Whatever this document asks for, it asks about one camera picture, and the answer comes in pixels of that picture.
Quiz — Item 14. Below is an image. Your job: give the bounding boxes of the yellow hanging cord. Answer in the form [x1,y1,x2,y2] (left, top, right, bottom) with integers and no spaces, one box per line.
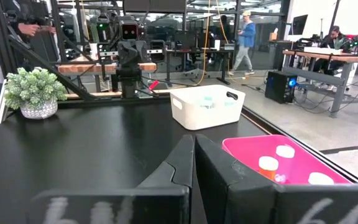
[194,0,229,86]

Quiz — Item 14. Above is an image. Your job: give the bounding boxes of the red tag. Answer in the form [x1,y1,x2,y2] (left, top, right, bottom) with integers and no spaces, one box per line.
[147,80,161,92]

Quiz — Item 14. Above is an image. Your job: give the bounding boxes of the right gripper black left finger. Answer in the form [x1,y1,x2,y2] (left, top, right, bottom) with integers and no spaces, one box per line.
[30,134,196,224]

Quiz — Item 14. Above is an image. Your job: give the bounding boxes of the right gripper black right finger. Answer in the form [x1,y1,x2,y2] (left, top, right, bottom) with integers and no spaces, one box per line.
[195,134,358,224]

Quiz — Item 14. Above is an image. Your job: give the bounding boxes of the black wall monitor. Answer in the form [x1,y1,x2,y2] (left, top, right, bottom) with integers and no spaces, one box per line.
[291,14,309,36]

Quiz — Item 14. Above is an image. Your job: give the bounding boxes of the black computer tower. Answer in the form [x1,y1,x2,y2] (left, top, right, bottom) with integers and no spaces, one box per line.
[264,70,298,105]

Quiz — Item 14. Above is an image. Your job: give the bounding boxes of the pill bottle white cap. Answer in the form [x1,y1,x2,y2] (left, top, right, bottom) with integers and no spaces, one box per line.
[307,171,336,186]

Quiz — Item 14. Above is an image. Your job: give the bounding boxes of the wooden workbench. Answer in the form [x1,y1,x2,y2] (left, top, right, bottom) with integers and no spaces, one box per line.
[282,46,358,119]
[57,55,158,75]

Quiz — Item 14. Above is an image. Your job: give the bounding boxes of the white plastic bin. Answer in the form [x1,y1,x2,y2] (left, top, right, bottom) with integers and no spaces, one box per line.
[169,84,247,131]

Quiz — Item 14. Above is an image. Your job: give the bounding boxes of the red plastic bin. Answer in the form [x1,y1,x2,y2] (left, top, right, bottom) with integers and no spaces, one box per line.
[221,134,354,187]

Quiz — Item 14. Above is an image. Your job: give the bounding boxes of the person's hand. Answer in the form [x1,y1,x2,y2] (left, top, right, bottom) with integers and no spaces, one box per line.
[18,22,57,37]

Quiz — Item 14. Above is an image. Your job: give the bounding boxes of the white ball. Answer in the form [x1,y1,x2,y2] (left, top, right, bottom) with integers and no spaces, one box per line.
[275,144,296,160]

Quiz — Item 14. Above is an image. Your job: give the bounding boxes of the green potted plant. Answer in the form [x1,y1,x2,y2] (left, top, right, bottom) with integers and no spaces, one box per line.
[4,67,68,121]

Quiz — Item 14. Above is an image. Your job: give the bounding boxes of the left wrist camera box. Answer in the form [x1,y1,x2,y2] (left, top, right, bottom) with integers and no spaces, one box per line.
[119,20,140,42]

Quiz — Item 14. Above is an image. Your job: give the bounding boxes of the clear bottle white cap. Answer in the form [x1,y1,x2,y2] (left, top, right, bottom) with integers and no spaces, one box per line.
[273,173,288,185]

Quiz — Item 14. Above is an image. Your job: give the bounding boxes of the black table mat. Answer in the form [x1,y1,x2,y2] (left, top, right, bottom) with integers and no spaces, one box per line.
[0,98,270,224]

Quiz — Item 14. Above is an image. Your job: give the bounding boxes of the orange bottle white cap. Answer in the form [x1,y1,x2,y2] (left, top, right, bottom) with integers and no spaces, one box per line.
[257,155,280,182]

